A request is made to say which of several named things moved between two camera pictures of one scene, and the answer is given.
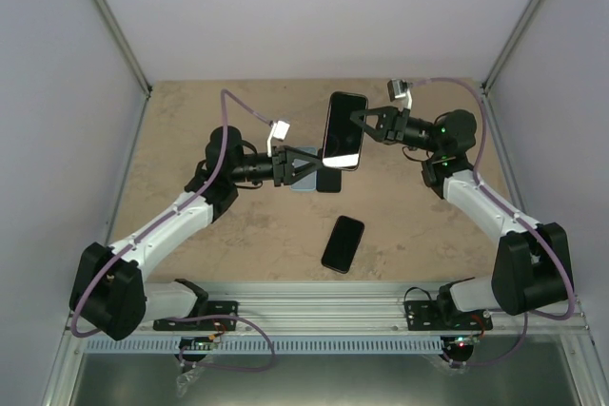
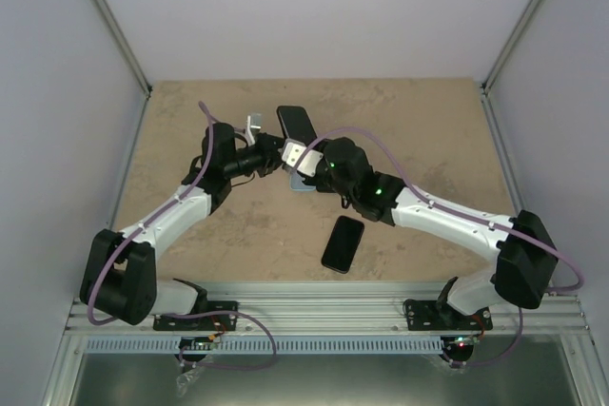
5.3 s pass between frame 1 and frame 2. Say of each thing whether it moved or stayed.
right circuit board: stayed
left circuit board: stayed
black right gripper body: moved
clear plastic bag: stayed
